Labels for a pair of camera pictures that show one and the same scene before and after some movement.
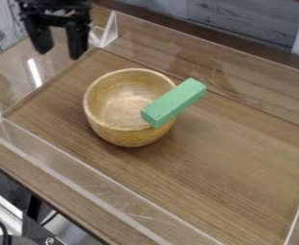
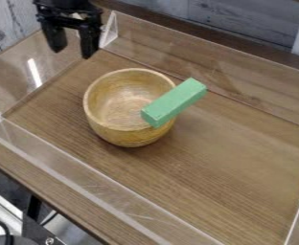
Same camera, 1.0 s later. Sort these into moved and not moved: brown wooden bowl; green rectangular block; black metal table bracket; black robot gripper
Moved: black robot gripper
Not moved: brown wooden bowl; green rectangular block; black metal table bracket
